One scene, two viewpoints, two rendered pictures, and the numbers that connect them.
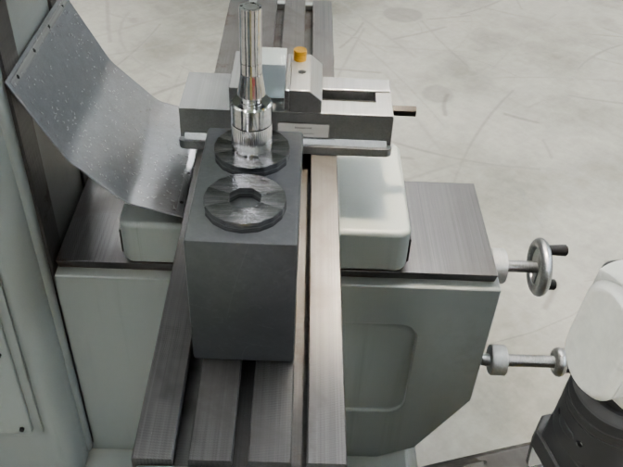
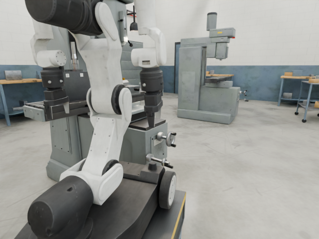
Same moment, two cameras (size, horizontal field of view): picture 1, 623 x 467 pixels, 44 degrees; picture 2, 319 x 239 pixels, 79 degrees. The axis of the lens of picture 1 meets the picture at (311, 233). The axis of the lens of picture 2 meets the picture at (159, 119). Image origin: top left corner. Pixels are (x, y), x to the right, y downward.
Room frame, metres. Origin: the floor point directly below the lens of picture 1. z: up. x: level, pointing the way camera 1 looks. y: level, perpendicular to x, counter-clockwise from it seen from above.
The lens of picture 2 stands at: (-0.02, -1.18, 1.16)
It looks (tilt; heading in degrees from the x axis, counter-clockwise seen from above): 15 degrees down; 36
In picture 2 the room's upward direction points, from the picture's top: straight up
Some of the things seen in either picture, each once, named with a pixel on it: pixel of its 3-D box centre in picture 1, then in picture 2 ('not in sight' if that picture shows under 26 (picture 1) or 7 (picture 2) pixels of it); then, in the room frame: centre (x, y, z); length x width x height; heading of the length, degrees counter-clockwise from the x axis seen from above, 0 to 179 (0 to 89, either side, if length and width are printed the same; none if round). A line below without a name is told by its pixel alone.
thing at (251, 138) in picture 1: (251, 127); (75, 65); (0.76, 0.08, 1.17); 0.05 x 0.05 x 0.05
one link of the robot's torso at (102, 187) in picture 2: not in sight; (93, 178); (0.43, -0.50, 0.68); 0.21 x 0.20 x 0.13; 17
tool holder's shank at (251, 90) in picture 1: (250, 56); (73, 50); (0.76, 0.08, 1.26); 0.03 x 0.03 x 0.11
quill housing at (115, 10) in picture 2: not in sight; (112, 25); (1.12, 0.09, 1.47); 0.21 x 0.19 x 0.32; 2
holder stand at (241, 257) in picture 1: (249, 237); (70, 85); (0.71, 0.07, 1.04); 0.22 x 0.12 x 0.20; 1
